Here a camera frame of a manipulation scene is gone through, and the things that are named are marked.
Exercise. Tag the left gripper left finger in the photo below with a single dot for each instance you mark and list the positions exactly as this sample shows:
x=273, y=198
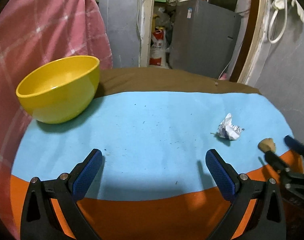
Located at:
x=39, y=219

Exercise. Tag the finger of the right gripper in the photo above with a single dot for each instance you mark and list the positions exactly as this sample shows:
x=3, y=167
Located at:
x=295, y=145
x=276, y=162

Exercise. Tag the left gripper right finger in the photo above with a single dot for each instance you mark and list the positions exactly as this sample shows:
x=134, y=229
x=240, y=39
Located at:
x=267, y=220

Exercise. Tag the brown potato piece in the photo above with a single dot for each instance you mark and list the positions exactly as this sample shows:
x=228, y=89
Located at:
x=267, y=145

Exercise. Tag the white blue wrapper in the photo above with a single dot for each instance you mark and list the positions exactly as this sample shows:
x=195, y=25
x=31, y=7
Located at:
x=227, y=130

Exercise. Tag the striped blue orange brown cloth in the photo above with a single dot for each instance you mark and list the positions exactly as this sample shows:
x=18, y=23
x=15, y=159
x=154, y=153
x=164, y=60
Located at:
x=154, y=127

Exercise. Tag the yellow plastic bowl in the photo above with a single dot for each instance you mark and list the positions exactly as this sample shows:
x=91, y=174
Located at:
x=60, y=90

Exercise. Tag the grey refrigerator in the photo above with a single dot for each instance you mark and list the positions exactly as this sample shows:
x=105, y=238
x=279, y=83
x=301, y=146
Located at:
x=204, y=38

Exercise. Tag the white rubber gloves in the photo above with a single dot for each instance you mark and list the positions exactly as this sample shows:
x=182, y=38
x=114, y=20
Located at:
x=279, y=5

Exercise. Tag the pink checked cloth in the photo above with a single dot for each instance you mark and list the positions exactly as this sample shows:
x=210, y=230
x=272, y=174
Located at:
x=33, y=33

